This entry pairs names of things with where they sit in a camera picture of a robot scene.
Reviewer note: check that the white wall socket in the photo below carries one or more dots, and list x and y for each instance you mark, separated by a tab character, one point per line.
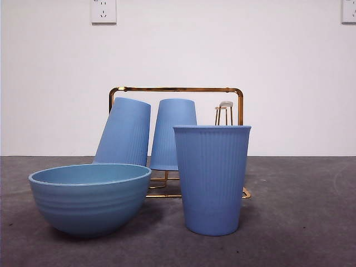
103	14
350	11

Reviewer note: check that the light blue ribbed bowl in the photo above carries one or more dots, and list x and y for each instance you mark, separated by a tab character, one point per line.
89	205

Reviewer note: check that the tilted blue ribbed cup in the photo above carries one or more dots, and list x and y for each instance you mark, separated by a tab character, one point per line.
122	133

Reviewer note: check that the blue ribbed cup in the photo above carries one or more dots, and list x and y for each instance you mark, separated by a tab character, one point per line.
211	180
169	133
122	133

